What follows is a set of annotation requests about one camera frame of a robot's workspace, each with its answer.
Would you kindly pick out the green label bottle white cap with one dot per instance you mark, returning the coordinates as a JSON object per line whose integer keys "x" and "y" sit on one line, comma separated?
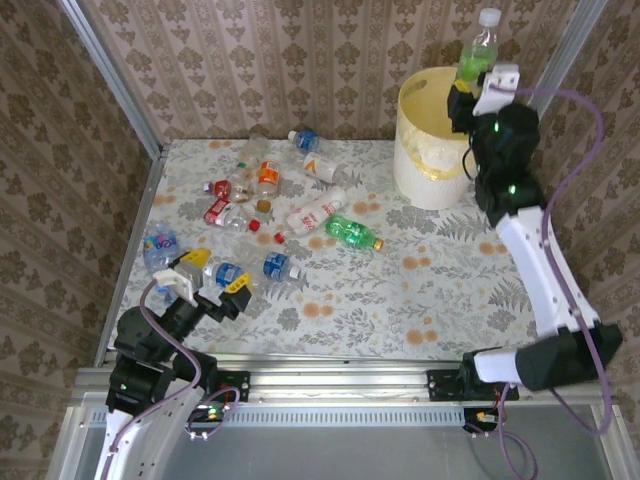
{"x": 477, "y": 60}

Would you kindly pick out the large clear bottle pink label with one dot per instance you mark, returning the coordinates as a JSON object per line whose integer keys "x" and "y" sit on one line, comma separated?
{"x": 160, "y": 245}

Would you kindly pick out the red white label bottle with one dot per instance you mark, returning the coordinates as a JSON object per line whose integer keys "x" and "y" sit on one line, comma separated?
{"x": 216, "y": 210}

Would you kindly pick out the white ribbed plastic bin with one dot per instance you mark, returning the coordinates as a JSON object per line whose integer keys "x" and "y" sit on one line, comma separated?
{"x": 425, "y": 185}

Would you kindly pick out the orange label bottle brown cap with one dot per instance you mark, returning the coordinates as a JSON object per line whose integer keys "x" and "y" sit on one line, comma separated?
{"x": 269, "y": 175}

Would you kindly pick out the white bottle red lettering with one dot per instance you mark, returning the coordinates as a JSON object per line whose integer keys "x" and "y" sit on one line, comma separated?
{"x": 310, "y": 216}

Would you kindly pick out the clear bottle green cap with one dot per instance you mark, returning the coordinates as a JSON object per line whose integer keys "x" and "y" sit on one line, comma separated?
{"x": 252, "y": 150}

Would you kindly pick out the green bottle orange cap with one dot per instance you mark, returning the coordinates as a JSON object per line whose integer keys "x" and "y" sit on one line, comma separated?
{"x": 347, "y": 232}

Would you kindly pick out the white bottle orange V print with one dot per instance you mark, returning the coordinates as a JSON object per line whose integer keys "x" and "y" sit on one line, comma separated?
{"x": 320, "y": 166}

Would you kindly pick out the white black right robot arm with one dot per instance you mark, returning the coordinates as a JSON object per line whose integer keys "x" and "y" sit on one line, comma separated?
{"x": 540, "y": 270}

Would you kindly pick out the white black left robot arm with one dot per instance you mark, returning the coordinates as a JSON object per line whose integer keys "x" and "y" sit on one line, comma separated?
{"x": 165, "y": 425}

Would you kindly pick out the yellow transparent bin liner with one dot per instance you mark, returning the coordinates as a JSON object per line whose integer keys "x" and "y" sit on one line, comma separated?
{"x": 425, "y": 107}

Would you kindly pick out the black controller board green light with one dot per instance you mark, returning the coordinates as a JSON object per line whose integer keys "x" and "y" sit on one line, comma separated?
{"x": 200, "y": 413}

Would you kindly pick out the floral table cover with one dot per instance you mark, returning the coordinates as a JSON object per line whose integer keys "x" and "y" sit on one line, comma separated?
{"x": 350, "y": 310}

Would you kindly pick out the grey metal panel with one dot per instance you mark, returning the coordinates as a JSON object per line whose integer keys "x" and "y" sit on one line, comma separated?
{"x": 325, "y": 455}

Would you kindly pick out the black controller board orange plug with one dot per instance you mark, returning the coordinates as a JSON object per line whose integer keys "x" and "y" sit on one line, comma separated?
{"x": 475, "y": 417}

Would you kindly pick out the aluminium table side rail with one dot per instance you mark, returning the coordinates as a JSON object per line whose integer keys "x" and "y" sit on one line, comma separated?
{"x": 131, "y": 250}

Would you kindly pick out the aluminium frame post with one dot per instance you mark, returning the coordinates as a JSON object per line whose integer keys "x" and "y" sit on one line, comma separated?
{"x": 556, "y": 75}
{"x": 114, "y": 75}

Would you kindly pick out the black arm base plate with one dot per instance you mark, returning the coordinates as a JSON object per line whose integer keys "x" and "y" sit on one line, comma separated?
{"x": 240, "y": 385}
{"x": 442, "y": 385}

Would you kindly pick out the long aluminium mounting rail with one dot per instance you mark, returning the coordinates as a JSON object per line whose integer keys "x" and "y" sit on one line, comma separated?
{"x": 340, "y": 380}

